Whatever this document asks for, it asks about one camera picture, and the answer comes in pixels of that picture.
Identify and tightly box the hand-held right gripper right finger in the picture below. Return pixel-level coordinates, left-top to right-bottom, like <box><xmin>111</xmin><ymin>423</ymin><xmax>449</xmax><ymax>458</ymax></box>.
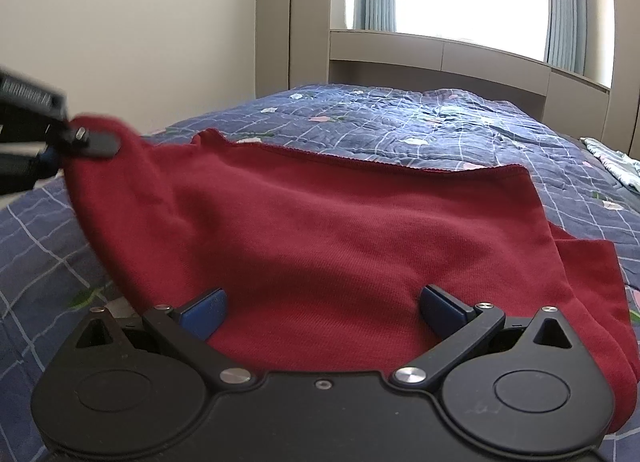
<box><xmin>392</xmin><ymin>284</ymin><xmax>577</xmax><ymax>388</ymax></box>

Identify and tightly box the dark red knit garment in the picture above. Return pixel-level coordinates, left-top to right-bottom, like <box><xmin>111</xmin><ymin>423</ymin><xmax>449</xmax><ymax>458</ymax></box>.
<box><xmin>62</xmin><ymin>114</ymin><xmax>632</xmax><ymax>435</ymax></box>

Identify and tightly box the beige tall wardrobe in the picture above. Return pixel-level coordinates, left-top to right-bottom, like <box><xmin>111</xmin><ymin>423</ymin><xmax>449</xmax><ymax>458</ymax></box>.
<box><xmin>602</xmin><ymin>0</ymin><xmax>640</xmax><ymax>159</ymax></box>
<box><xmin>256</xmin><ymin>0</ymin><xmax>362</xmax><ymax>100</ymax></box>

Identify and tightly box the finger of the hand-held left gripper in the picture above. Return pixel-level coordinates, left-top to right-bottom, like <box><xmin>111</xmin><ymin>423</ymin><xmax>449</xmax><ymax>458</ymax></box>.
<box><xmin>0</xmin><ymin>144</ymin><xmax>60</xmax><ymax>199</ymax></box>
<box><xmin>45</xmin><ymin>119</ymin><xmax>122</xmax><ymax>159</ymax></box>

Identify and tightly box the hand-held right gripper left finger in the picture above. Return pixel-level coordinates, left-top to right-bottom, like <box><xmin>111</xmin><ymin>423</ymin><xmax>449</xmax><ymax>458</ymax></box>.
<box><xmin>67</xmin><ymin>287</ymin><xmax>253</xmax><ymax>387</ymax></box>

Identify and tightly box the blue checked floral quilt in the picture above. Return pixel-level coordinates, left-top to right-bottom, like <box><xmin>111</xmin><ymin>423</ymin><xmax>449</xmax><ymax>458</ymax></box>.
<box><xmin>0</xmin><ymin>84</ymin><xmax>640</xmax><ymax>462</ymax></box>

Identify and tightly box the light floral cloth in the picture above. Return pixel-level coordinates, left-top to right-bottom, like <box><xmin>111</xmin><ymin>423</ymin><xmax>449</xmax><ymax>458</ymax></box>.
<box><xmin>581</xmin><ymin>137</ymin><xmax>640</xmax><ymax>193</ymax></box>

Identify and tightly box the beige headboard cabinet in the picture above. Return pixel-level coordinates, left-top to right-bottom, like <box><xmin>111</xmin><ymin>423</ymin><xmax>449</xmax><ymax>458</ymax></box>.
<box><xmin>328</xmin><ymin>29</ymin><xmax>612</xmax><ymax>153</ymax></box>

